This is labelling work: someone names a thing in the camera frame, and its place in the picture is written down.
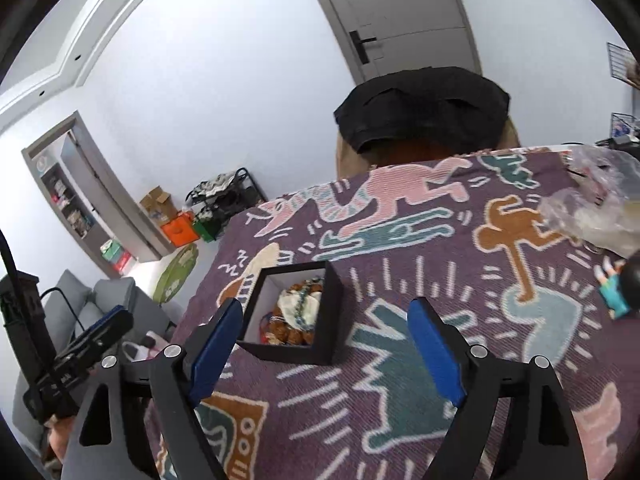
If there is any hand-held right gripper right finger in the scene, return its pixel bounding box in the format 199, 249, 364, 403
406, 296, 583, 480

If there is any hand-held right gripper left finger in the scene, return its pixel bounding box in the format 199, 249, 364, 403
62, 297, 244, 480

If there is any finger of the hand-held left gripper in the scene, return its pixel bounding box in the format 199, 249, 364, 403
50, 305, 135, 377

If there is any brown seed bead bracelet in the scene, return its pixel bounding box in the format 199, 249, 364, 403
260, 282, 321, 346

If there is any black jewelry box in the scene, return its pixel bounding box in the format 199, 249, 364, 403
236, 260, 344, 367

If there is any white cloth pouch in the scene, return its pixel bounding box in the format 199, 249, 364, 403
279, 287, 321, 328

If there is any green and dark bead bracelet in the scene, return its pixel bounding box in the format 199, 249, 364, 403
292, 277, 326, 333

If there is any grey sofa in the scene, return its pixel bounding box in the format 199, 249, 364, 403
10, 269, 178, 461

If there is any green round board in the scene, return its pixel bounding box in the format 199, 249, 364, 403
152, 244, 199, 306

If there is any printed purple blanket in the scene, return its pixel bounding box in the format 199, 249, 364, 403
150, 147, 640, 480

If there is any orange box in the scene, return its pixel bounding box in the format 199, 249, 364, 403
161, 212, 196, 247

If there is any green box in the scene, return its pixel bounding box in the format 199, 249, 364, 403
194, 212, 221, 242

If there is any cardboard box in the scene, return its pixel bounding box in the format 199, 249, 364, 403
139, 186, 178, 226

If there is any black shoe rack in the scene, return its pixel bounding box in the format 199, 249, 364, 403
186, 167, 268, 241

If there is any cartoon figure toy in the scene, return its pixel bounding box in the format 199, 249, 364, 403
595, 255, 640, 320

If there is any clear plastic bag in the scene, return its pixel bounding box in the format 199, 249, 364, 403
539, 146, 640, 256

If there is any black cloth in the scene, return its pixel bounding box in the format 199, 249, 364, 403
333, 66, 511, 153

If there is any black cable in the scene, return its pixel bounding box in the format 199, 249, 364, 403
0, 230, 81, 333

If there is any grey wall cabinet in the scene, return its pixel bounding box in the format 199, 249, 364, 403
21, 111, 176, 281

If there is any black door handle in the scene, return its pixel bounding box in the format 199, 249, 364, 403
349, 30, 378, 65

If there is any black wire rack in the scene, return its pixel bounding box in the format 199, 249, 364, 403
606, 42, 640, 91

